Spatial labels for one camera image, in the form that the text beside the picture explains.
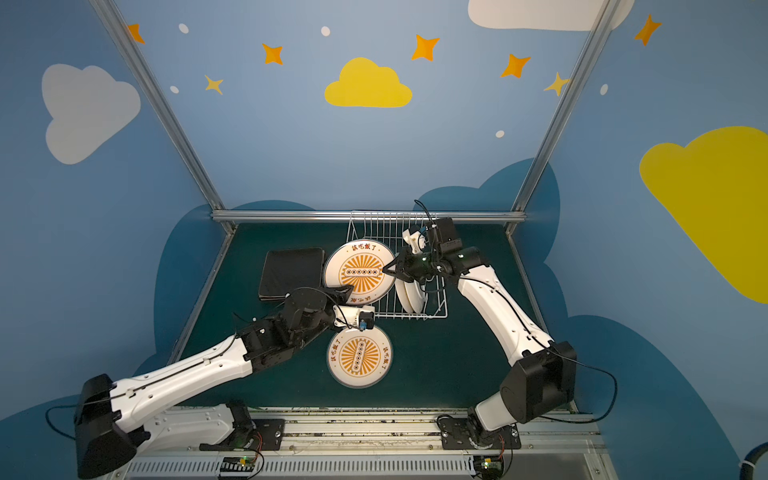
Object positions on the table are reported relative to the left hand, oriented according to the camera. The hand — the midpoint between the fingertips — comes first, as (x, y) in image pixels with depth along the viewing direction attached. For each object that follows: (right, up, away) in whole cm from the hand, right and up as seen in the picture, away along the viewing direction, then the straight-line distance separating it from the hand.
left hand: (344, 281), depth 73 cm
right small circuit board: (+36, -46, 0) cm, 59 cm away
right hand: (+10, +4, +2) cm, 11 cm away
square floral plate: (-23, +2, +25) cm, 34 cm away
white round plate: (+3, +4, +5) cm, 7 cm away
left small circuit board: (-27, -46, 0) cm, 53 cm away
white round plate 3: (+16, -5, +13) cm, 21 cm away
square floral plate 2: (-29, -7, +24) cm, 39 cm away
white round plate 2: (+2, -24, +13) cm, 28 cm away
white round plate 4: (+19, -6, +15) cm, 25 cm away
